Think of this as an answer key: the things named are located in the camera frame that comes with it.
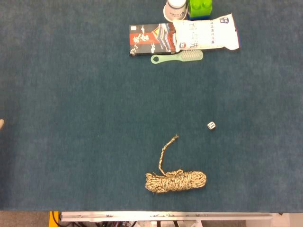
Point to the green scrub brush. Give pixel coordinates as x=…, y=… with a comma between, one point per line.
x=180, y=56

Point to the green toy building block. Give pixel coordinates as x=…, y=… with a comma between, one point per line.
x=199, y=8

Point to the aluminium frame rail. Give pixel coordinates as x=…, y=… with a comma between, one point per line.
x=165, y=216

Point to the red and black printed box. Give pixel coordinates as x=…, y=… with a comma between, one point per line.
x=151, y=39

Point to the small white die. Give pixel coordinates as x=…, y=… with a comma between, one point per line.
x=211, y=125

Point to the white paper cup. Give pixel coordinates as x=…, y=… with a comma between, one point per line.
x=174, y=10

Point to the beige object at table edge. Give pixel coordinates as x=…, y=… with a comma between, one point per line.
x=1, y=123

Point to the yellow frame post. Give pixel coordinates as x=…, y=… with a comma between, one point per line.
x=53, y=218

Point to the white printed plastic bag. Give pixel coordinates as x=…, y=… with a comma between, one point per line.
x=206, y=33

